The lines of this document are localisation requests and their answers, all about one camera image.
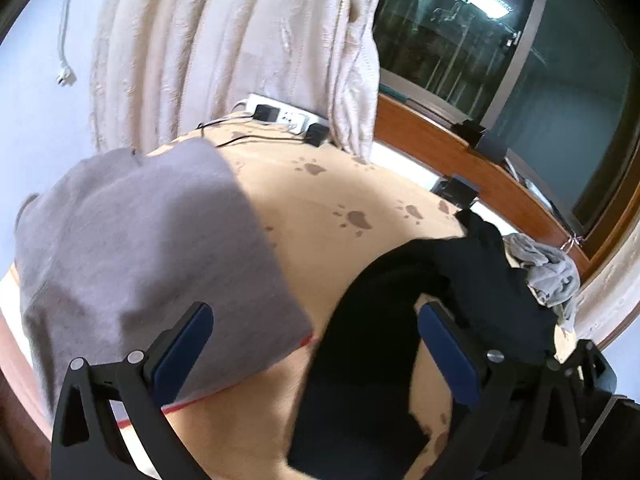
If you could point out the yellow paw print blanket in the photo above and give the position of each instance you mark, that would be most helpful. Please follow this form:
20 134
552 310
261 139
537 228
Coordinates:
327 218

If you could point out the grey garment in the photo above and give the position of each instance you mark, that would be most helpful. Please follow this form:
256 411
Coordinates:
550 273

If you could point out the beige curtain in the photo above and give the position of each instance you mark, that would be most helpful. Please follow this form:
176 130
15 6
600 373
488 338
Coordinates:
611 294
161 66

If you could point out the grey pillow red trim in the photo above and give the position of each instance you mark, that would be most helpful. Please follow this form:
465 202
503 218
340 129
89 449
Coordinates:
124 243

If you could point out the black knit sweater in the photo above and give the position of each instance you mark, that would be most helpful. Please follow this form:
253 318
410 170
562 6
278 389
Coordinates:
354 420

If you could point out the right beige curtain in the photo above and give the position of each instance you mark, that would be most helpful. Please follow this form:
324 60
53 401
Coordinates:
611 294

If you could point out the black box on bed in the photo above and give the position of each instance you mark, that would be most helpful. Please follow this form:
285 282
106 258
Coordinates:
457 191

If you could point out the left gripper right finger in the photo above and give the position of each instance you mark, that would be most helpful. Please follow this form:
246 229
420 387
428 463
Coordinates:
521 421

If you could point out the black power adapter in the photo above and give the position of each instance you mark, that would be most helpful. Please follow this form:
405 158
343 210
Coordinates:
316 135

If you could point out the dark box on sill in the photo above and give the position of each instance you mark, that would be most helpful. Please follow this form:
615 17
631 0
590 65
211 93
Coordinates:
481 140

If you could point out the left beige curtain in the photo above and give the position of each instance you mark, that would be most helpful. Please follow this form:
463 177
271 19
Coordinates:
161 66

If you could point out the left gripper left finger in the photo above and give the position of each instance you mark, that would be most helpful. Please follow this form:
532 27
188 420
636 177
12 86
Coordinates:
86 440

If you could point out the white power strip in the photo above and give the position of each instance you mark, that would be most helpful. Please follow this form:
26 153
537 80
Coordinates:
271 111

